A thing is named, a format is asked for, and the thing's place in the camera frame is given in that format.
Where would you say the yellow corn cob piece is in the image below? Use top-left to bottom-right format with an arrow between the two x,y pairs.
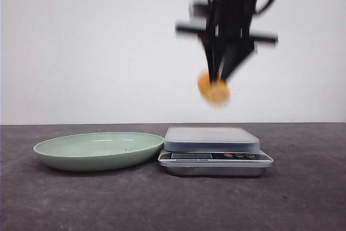
197,69 -> 231,107

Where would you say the pale green plate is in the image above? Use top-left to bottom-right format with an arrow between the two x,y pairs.
33,131 -> 164,172

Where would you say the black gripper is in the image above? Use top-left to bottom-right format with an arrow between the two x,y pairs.
176,0 -> 278,82

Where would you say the silver digital kitchen scale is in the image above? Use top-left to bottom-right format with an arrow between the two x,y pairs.
158,127 -> 274,176

